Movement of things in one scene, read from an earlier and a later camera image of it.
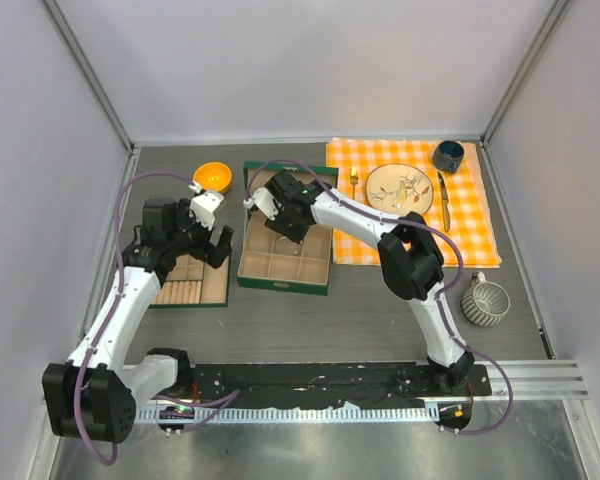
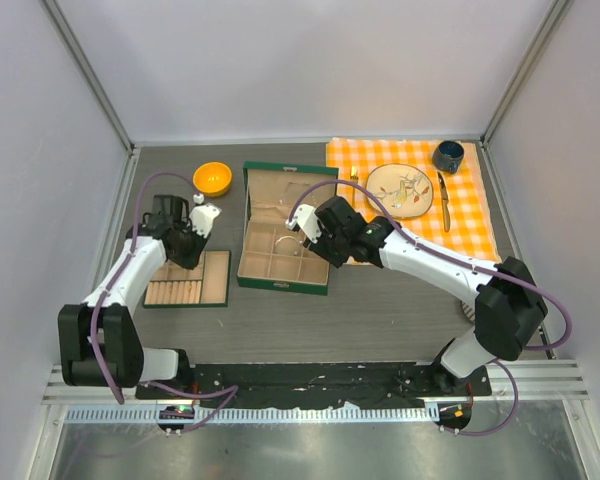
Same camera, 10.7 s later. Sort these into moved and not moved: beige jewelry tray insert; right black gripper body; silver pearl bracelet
Moved: right black gripper body
Not moved: beige jewelry tray insert; silver pearl bracelet
